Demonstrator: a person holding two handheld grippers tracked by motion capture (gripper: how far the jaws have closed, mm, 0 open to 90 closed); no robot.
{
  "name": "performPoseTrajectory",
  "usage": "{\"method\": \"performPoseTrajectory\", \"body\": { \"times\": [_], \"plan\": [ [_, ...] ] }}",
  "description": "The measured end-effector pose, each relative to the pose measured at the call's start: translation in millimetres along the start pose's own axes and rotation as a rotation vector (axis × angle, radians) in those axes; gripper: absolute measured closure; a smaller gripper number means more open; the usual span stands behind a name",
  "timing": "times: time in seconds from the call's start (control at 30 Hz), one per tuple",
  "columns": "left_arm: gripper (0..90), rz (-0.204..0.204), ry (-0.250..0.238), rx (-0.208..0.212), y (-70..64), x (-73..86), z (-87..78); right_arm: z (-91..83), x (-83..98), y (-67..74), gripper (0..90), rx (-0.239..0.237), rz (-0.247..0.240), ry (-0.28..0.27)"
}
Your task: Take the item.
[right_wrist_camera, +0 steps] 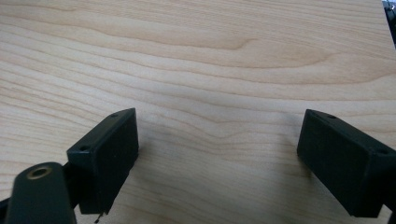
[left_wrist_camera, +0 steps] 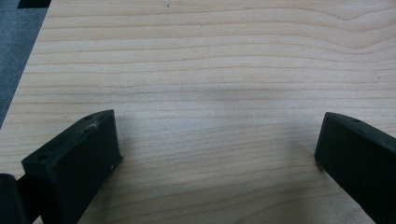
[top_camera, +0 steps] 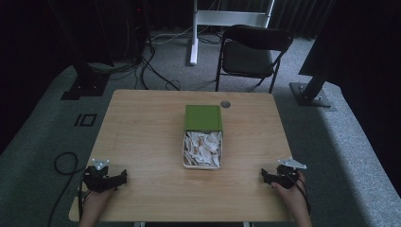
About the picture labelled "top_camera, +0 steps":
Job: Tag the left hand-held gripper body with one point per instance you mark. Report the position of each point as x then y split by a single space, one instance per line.
96 180

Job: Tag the black metal stand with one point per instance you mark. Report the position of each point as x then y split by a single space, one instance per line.
312 91
86 82

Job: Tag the white box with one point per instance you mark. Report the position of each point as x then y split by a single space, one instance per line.
186 165

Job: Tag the green box lid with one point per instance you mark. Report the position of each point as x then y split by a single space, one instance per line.
203 118

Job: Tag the dark computer tower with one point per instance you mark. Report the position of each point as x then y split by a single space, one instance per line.
127 28

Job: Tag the person's left hand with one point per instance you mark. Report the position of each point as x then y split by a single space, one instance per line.
98 199

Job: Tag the pile of white paper scraps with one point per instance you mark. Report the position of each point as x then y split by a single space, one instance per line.
202 148

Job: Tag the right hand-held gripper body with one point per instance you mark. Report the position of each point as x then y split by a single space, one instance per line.
288 176

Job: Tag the black folding chair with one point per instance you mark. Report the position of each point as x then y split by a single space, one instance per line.
249 56

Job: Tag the grey round table grommet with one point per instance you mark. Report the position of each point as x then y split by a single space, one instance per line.
225 104

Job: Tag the person's right hand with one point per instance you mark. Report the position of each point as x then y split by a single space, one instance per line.
291 197

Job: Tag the white metal stand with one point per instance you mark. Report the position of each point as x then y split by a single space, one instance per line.
220 18

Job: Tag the dark curtain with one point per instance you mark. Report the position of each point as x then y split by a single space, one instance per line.
299 15

